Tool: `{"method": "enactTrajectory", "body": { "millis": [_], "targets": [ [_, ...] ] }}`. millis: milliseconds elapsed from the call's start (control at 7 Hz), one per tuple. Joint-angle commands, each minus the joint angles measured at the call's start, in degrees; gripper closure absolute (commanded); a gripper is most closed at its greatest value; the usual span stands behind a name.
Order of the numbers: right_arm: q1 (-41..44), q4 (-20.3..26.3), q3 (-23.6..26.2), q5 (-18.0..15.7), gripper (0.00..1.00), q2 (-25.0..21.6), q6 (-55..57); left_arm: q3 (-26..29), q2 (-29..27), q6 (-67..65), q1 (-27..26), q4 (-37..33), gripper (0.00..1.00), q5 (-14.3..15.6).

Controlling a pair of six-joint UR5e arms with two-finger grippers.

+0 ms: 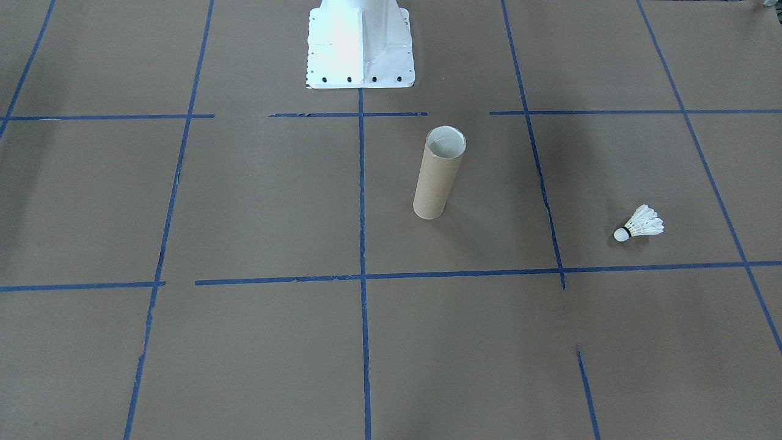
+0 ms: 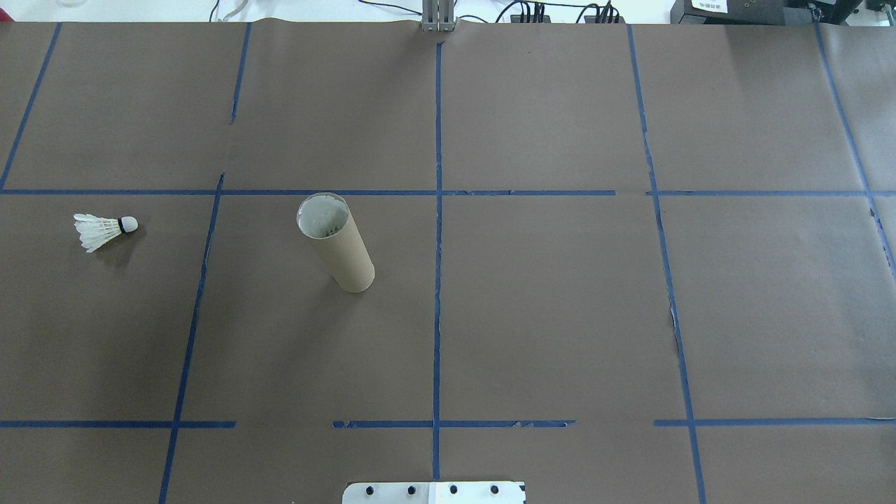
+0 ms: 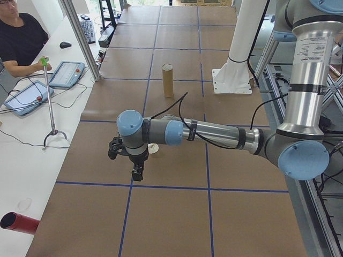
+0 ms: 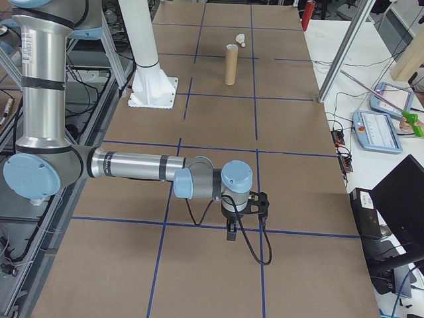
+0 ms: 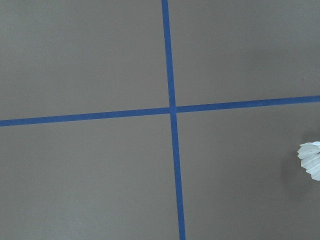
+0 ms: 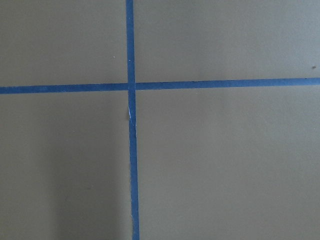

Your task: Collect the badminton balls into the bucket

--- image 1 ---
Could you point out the white feather shuttlecock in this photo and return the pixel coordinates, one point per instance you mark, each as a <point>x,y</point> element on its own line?
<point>643,224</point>

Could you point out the brown cardboard tube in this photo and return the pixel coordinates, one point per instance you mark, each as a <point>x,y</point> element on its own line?
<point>436,183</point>

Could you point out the white metal pedestal base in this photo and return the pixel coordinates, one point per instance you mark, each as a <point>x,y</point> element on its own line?
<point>360,49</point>

